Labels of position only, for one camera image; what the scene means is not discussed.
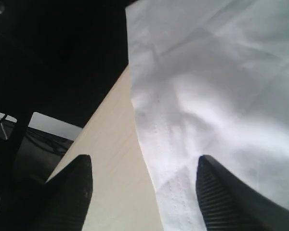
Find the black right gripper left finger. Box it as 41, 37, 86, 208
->
0, 154, 93, 231

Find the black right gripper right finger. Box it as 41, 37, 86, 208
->
196, 155, 289, 231

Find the white t-shirt red lettering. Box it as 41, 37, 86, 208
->
126, 0, 289, 231

